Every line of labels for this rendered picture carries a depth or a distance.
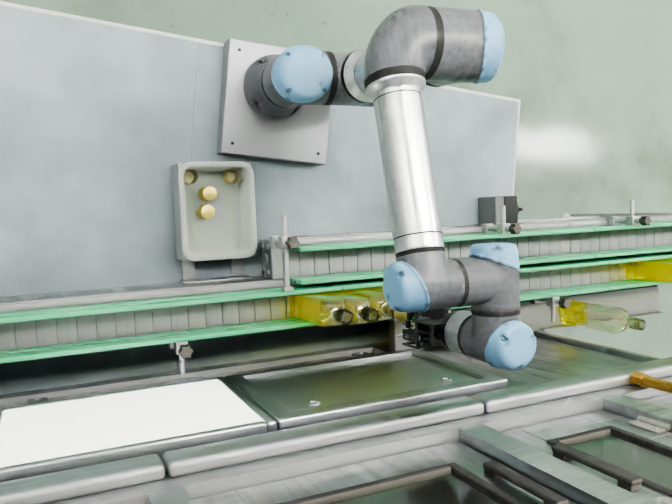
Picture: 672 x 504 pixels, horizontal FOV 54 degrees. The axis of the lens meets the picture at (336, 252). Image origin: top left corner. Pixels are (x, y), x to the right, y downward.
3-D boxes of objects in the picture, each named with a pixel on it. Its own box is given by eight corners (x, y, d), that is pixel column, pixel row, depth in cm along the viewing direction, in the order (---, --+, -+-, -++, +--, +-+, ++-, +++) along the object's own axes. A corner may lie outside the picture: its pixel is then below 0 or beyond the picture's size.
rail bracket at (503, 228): (478, 233, 176) (511, 234, 163) (478, 206, 175) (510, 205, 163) (490, 232, 177) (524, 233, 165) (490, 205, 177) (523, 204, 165)
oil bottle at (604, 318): (560, 323, 189) (636, 339, 165) (556, 305, 188) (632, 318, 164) (574, 317, 191) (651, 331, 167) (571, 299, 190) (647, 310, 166)
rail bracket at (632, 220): (605, 225, 195) (643, 225, 182) (605, 200, 194) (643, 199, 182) (615, 224, 196) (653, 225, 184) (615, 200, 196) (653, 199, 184)
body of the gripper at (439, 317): (398, 304, 121) (434, 313, 110) (437, 299, 124) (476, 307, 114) (400, 345, 121) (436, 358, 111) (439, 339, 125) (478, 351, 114)
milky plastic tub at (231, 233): (176, 260, 155) (183, 262, 147) (171, 164, 153) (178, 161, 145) (247, 255, 162) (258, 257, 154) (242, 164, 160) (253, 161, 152)
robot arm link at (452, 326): (493, 310, 110) (494, 358, 110) (476, 307, 114) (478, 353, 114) (456, 316, 107) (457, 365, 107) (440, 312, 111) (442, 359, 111)
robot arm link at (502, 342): (540, 315, 100) (541, 370, 100) (494, 306, 110) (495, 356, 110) (498, 320, 96) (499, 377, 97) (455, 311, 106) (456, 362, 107)
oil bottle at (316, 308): (289, 315, 154) (325, 329, 134) (288, 291, 153) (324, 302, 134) (311, 313, 156) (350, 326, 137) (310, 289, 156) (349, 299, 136)
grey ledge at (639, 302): (377, 345, 175) (398, 353, 164) (376, 312, 174) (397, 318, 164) (634, 309, 214) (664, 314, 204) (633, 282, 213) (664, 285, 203)
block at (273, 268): (260, 277, 157) (270, 280, 151) (258, 238, 157) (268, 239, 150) (274, 276, 159) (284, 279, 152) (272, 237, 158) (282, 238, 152)
